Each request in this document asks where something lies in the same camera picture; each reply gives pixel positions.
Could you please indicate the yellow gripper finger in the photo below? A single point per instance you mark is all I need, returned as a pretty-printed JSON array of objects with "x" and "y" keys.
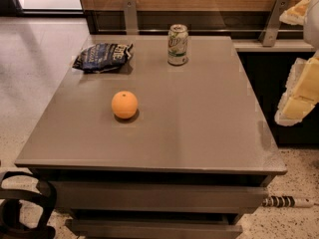
[
  {"x": 302, "y": 92},
  {"x": 295, "y": 15}
]

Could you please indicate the blue chip bag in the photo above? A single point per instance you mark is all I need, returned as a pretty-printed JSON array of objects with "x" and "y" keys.
[{"x": 103, "y": 57}]

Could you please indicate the left metal wall bracket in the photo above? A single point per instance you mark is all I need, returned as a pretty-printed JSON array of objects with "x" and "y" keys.
[{"x": 131, "y": 17}]

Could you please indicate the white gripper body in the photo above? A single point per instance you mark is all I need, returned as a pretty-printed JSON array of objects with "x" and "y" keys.
[{"x": 312, "y": 29}]

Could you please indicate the grey drawer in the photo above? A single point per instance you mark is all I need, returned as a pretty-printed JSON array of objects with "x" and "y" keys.
[
  {"x": 158, "y": 197},
  {"x": 151, "y": 230}
]

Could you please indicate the lower grey drawer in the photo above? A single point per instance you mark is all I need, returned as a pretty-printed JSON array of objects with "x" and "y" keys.
[{"x": 151, "y": 230}]

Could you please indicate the metal wall bracket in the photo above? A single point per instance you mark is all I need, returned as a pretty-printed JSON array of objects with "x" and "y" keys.
[
  {"x": 131, "y": 17},
  {"x": 269, "y": 34}
]

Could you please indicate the upper grey drawer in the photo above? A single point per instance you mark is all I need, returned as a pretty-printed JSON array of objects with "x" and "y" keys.
[{"x": 158, "y": 197}]

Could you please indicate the green white 7up can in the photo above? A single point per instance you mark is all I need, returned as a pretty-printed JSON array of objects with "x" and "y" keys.
[{"x": 177, "y": 44}]

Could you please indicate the right metal wall bracket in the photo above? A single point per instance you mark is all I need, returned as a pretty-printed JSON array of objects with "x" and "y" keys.
[{"x": 269, "y": 34}]

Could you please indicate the orange fruit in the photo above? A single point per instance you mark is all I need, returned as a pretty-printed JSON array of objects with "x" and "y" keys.
[{"x": 124, "y": 105}]

